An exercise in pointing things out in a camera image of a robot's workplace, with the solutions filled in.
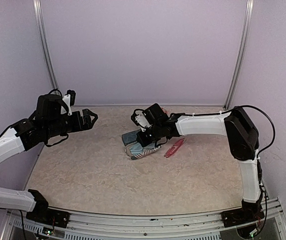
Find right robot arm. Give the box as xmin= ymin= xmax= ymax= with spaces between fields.
xmin=131 ymin=103 xmax=262 ymax=222

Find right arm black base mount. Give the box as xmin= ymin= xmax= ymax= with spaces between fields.
xmin=221 ymin=200 xmax=265 ymax=228

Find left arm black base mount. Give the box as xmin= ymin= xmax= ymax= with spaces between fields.
xmin=25 ymin=189 xmax=70 ymax=229

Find right aluminium frame post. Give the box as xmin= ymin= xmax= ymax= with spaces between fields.
xmin=224 ymin=0 xmax=255 ymax=109

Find aluminium frame post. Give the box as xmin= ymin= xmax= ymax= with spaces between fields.
xmin=224 ymin=0 xmax=255 ymax=109
xmin=32 ymin=0 xmax=59 ymax=89

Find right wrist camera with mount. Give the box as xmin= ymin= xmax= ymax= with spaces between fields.
xmin=131 ymin=108 xmax=152 ymax=132

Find black cable on right wrist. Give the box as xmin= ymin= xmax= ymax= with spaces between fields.
xmin=242 ymin=104 xmax=276 ymax=153

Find american flag glasses case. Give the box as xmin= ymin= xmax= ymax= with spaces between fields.
xmin=125 ymin=143 xmax=161 ymax=160

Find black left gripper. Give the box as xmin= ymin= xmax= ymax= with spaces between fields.
xmin=44 ymin=108 xmax=98 ymax=139

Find pink sunglasses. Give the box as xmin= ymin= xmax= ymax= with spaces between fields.
xmin=164 ymin=138 xmax=186 ymax=158

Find blue-green leather glasses case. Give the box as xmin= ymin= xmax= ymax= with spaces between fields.
xmin=121 ymin=130 xmax=140 ymax=146

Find blue cleaning cloth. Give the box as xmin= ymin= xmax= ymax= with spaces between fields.
xmin=129 ymin=142 xmax=144 ymax=155

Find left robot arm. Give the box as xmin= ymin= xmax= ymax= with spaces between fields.
xmin=0 ymin=90 xmax=98 ymax=223

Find left aluminium frame post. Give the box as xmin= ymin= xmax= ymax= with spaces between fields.
xmin=32 ymin=0 xmax=59 ymax=89

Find front aluminium rail base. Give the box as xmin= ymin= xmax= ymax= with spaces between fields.
xmin=0 ymin=198 xmax=286 ymax=240

